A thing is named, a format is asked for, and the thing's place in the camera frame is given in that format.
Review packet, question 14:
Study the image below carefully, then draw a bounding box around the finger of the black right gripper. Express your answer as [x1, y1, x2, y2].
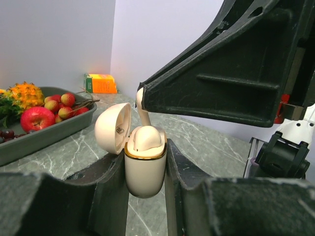
[137, 0, 303, 127]

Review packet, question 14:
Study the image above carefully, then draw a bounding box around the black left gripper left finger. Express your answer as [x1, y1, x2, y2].
[0, 153, 128, 236]

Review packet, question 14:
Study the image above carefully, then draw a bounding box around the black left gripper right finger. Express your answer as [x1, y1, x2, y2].
[164, 139, 315, 236]

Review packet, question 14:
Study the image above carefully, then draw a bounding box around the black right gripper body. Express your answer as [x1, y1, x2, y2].
[278, 0, 315, 123]

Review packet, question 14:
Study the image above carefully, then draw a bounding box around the pink earbuds charging case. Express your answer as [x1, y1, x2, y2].
[94, 103, 167, 199]

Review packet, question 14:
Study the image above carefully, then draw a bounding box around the pink earbud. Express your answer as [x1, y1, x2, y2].
[133, 126, 162, 151]
[135, 87, 152, 127]

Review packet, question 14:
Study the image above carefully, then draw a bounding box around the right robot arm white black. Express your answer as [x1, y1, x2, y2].
[136, 0, 315, 178]

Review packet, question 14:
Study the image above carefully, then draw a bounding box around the dark grey fruit tray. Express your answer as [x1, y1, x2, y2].
[0, 86, 97, 167]

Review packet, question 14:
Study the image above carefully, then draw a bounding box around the red lychee bunch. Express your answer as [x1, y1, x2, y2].
[44, 92, 99, 123]

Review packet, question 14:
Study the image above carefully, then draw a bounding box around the red apple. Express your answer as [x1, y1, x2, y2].
[20, 106, 55, 133]

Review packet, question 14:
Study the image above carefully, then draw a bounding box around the dark purple grape bunch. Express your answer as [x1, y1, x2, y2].
[0, 129, 26, 144]

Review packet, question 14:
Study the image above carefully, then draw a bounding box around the orange juice box far right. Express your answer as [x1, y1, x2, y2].
[84, 73, 118, 93]

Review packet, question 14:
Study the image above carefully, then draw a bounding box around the small pineapple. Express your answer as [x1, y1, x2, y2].
[0, 82, 45, 128]

